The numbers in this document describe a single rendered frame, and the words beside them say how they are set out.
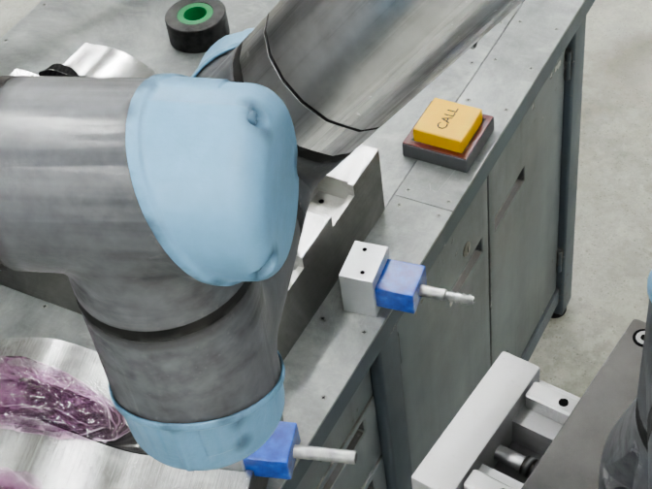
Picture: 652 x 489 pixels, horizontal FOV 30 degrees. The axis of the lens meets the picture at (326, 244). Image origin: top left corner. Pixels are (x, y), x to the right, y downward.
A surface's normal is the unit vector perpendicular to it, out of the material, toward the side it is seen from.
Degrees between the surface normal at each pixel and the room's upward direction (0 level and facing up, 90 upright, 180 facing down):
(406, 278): 0
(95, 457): 26
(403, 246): 0
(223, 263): 97
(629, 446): 72
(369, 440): 90
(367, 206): 90
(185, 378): 90
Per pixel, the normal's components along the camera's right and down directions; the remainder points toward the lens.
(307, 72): -0.48, 0.45
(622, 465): -0.67, 0.58
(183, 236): -0.14, 0.54
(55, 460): 0.36, -0.58
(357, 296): -0.35, 0.70
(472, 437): -0.11, -0.69
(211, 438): 0.26, 0.71
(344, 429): 0.87, 0.28
